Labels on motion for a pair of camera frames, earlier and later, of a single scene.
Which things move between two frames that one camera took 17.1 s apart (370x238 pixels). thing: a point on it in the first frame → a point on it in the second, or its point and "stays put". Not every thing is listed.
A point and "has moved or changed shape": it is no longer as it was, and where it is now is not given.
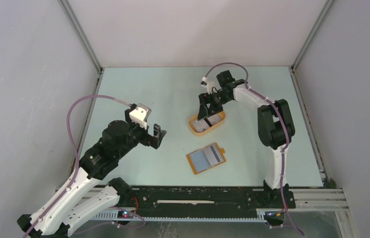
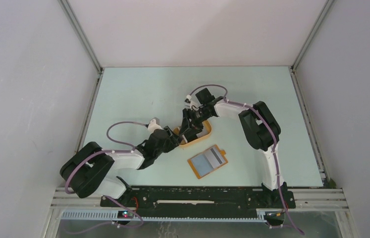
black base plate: x=205 y=202 stays put
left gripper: x=154 y=140 → x=176 y=140
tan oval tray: x=222 y=115 has moved or changed shape
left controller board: x=125 y=214 stays put
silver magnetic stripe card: x=213 y=155 has moved or changed shape
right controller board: x=274 y=215 stays put
